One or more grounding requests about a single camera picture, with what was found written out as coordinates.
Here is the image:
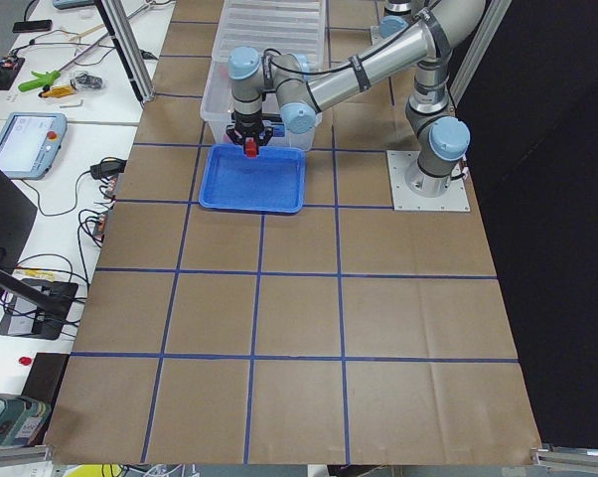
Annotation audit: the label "wooden chopsticks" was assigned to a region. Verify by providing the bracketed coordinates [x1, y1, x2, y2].
[10, 22, 106, 56]

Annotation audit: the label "black smartphone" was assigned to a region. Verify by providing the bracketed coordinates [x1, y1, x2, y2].
[12, 19, 53, 34]

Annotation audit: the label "aluminium frame post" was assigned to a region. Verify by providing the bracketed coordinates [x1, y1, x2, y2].
[94, 0, 155, 104]

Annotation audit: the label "clear ribbed box lid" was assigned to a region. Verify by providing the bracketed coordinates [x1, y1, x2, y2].
[212, 0, 326, 67]

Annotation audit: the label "red block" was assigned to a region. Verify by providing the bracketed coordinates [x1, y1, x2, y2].
[243, 137, 258, 158]

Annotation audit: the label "black monitor stand base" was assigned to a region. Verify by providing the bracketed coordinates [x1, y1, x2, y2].
[0, 278, 78, 341]

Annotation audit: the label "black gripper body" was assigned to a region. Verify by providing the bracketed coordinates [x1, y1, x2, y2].
[225, 111, 285, 144]

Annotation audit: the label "black cable bundle bag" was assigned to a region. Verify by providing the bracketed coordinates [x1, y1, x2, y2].
[71, 71, 104, 91]

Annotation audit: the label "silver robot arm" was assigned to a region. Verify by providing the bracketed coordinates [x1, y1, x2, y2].
[225, 1, 434, 157]
[225, 0, 486, 198]

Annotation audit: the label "clear plastic storage box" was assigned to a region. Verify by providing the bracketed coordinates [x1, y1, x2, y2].
[200, 58, 325, 153]

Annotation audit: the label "silver allen key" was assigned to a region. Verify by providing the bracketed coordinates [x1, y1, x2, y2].
[59, 98, 84, 109]

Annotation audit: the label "green handled reach grabber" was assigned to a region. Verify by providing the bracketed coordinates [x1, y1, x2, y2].
[18, 0, 176, 93]

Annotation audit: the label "black power adapter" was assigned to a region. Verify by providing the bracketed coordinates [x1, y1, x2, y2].
[89, 158, 127, 180]

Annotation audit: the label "blue teach pendant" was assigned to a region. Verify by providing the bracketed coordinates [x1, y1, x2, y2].
[0, 112, 68, 180]

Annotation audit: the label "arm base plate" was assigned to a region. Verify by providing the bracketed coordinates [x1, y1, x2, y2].
[370, 25, 383, 45]
[386, 150, 471, 213]

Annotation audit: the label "brown paper table cover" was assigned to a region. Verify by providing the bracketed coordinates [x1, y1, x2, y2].
[46, 1, 539, 466]

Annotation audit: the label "blue plastic tray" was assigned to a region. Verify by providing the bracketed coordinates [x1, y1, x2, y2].
[199, 144, 306, 214]

